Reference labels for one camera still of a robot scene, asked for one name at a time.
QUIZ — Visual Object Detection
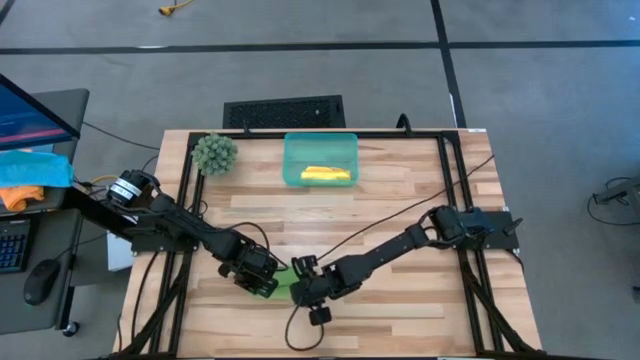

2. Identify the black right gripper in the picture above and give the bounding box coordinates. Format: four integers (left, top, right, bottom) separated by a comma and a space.
289, 253, 352, 308

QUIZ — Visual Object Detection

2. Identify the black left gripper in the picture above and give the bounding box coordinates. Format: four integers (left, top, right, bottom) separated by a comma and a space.
217, 244, 281, 301

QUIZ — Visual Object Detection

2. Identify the green microfiber towel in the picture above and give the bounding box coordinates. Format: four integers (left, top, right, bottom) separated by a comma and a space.
249, 267, 301, 302

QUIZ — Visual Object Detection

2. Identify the yellow microfiber towel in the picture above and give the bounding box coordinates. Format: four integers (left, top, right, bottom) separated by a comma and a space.
299, 165, 353, 183

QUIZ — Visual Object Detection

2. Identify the teal translucent plastic basket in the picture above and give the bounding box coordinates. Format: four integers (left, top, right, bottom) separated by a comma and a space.
281, 131, 360, 189

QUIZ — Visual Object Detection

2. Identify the green artificial potted plant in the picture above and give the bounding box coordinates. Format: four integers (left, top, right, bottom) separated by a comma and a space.
190, 131, 240, 177

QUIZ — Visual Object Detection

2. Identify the white box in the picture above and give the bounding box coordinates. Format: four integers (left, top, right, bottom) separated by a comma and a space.
106, 234, 135, 273

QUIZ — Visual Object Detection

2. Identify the black perforated computer tower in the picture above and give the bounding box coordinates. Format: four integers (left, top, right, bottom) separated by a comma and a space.
222, 94, 347, 130

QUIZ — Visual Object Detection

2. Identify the black slanted support beam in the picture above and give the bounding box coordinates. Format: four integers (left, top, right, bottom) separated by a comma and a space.
64, 185, 135, 239

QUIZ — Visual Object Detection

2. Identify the black computer mouse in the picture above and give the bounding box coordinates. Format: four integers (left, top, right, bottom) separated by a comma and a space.
22, 258, 62, 306

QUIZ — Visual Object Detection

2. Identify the black backlit keyboard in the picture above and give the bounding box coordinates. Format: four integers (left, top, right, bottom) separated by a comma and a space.
0, 217, 32, 275

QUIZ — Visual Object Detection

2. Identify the grey side desk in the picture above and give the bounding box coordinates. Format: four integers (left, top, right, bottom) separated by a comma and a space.
0, 88, 91, 336

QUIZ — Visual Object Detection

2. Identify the blue cloth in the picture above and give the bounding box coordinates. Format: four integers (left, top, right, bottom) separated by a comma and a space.
0, 148, 76, 190

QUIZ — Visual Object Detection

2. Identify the orange cloth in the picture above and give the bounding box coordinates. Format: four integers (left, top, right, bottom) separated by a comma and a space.
0, 184, 46, 213

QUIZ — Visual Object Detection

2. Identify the tilted monitor with blue screen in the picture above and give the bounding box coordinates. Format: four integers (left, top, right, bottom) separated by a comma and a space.
0, 72, 82, 152

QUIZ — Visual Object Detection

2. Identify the grey chair base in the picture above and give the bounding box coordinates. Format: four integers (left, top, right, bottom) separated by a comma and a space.
587, 174, 640, 226

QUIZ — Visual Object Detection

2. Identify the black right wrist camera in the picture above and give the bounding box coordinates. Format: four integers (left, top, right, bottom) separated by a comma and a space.
308, 305, 333, 327

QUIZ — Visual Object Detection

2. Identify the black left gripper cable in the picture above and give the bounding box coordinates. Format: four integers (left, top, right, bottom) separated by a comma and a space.
228, 221, 275, 262

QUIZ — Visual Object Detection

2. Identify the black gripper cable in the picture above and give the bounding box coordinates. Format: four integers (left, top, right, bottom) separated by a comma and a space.
228, 221, 275, 262
283, 154, 496, 352

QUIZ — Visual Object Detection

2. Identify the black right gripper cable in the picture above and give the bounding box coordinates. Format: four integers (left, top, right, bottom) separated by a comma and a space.
283, 154, 496, 352

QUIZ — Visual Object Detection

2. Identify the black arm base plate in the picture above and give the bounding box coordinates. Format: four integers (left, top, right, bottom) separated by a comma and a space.
449, 209, 524, 251
130, 230, 201, 254

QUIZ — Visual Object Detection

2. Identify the black metal table frame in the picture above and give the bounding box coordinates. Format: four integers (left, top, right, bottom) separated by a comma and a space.
112, 128, 546, 359

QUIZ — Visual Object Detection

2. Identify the thin black floor cable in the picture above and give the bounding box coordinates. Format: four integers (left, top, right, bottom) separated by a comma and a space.
81, 120, 161, 151

